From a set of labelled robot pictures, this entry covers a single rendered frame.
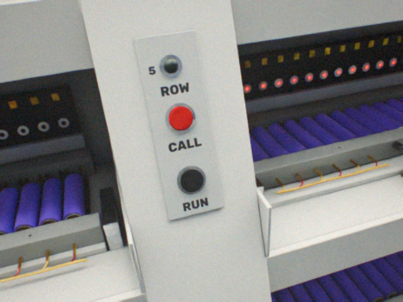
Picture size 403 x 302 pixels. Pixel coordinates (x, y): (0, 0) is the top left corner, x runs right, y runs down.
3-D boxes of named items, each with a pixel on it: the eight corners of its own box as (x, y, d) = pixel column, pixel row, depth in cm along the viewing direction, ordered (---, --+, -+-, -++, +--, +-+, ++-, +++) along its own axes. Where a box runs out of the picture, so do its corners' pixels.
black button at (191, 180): (205, 189, 25) (201, 167, 24) (183, 195, 24) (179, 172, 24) (202, 185, 26) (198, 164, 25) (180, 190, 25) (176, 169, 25)
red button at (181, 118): (195, 128, 24) (191, 104, 23) (171, 133, 23) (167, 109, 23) (191, 126, 25) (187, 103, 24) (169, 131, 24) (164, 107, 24)
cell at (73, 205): (85, 185, 37) (87, 227, 32) (67, 190, 37) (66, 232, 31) (81, 171, 36) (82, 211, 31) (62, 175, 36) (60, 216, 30)
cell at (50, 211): (65, 190, 37) (63, 233, 31) (46, 194, 36) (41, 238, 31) (60, 175, 36) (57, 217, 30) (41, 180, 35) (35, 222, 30)
